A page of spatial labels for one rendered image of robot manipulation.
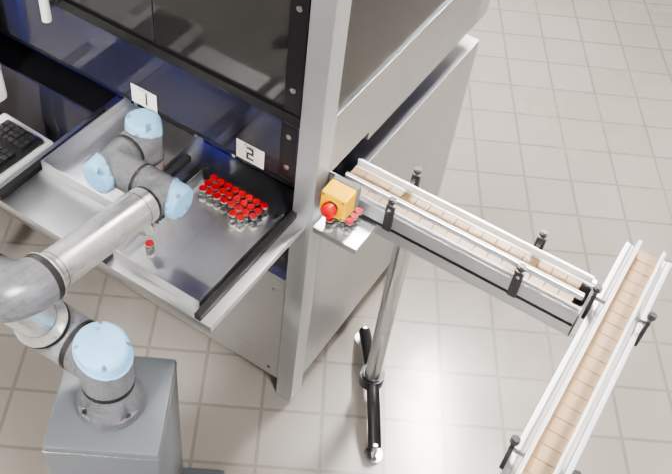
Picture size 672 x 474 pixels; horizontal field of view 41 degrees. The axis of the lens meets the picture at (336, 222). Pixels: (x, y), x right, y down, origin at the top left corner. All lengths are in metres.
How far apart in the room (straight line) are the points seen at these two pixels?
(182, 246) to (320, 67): 0.59
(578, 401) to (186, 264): 0.96
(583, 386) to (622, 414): 1.17
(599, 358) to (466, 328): 1.18
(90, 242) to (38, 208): 0.72
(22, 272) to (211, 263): 0.73
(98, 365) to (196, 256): 0.45
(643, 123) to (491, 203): 0.96
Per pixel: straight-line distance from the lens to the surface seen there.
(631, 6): 5.07
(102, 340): 1.91
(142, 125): 1.86
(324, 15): 1.86
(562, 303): 2.20
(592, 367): 2.12
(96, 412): 2.02
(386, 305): 2.58
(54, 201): 2.36
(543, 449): 1.97
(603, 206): 3.84
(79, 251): 1.62
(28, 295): 1.56
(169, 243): 2.23
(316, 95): 1.99
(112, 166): 1.82
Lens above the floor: 2.59
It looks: 48 degrees down
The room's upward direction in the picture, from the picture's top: 8 degrees clockwise
